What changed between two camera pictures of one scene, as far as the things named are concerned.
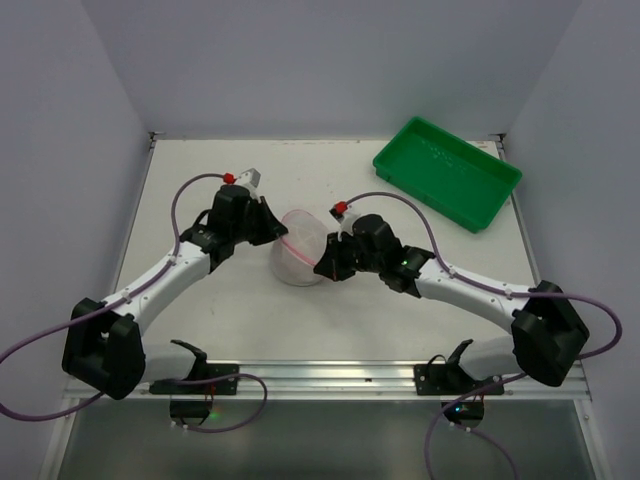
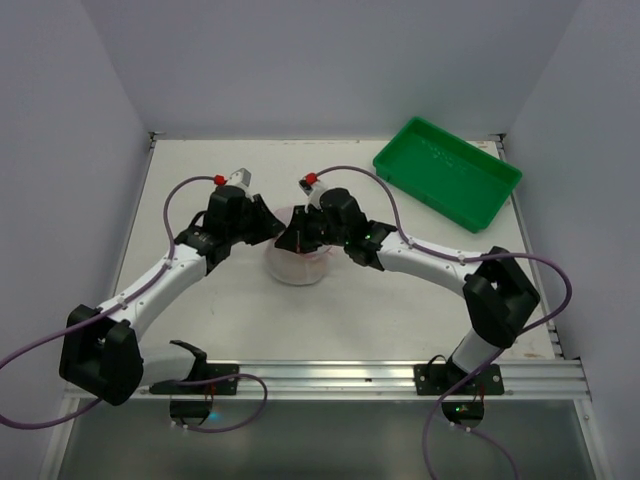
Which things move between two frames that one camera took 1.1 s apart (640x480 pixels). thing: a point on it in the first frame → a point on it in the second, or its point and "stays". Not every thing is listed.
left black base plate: [210, 371] stays
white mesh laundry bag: [295, 255] stays
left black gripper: [257, 220] stays
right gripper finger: [339, 259] → [303, 234]
